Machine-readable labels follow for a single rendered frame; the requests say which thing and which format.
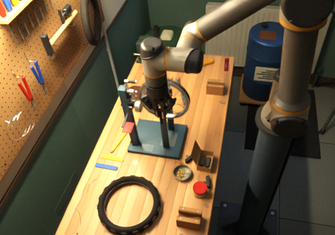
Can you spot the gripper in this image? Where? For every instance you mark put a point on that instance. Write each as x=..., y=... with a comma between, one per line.
x=157, y=94

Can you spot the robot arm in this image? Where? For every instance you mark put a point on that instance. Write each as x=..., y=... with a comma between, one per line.
x=290, y=73

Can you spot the small spoked wheel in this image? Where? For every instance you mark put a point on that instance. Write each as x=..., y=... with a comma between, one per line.
x=184, y=99

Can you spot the blue truing stand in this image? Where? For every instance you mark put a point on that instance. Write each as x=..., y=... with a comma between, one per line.
x=155, y=141

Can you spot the silver clamp knob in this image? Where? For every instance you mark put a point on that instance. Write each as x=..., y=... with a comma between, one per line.
x=130, y=81

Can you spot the wooden slotted rack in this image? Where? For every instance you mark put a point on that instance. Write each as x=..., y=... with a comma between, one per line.
x=189, y=218

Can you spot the red square plate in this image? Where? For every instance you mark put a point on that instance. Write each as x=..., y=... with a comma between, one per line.
x=128, y=127

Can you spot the yellow tyre lever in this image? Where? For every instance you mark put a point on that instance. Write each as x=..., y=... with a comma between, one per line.
x=118, y=143
x=112, y=158
x=208, y=62

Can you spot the open cardboard box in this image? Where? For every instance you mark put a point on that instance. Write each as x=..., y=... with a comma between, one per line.
x=196, y=152

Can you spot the closed cardboard box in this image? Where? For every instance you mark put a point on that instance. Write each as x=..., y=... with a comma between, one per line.
x=215, y=87

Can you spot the black rubber grip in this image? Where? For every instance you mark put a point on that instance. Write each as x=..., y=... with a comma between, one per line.
x=208, y=161
x=208, y=182
x=202, y=160
x=188, y=159

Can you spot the grey dish with brass nipples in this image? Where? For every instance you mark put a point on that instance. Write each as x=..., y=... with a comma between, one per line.
x=182, y=173

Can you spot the small red block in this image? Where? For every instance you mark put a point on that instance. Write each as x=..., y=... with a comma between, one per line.
x=226, y=64

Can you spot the blue tyre lever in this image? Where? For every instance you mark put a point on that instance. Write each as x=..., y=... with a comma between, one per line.
x=106, y=166

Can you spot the red lidded jar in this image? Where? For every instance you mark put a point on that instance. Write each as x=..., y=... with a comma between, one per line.
x=200, y=188

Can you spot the white radiator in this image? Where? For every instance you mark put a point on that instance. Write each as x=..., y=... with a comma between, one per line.
x=228, y=38

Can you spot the black hanging tyre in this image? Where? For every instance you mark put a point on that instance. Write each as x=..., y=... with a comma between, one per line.
x=96, y=26

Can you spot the blue steel drum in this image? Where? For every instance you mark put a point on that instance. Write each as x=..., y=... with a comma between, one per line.
x=262, y=67

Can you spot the small dark hanging tool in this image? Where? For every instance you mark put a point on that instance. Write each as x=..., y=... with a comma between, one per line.
x=66, y=11

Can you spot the brown pegboard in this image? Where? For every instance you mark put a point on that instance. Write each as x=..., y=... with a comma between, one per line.
x=0, y=73

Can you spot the wooden screwdriver shelf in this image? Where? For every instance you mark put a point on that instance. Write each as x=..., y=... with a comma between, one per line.
x=11, y=16

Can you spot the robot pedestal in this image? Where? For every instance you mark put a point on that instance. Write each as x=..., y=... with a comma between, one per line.
x=265, y=176

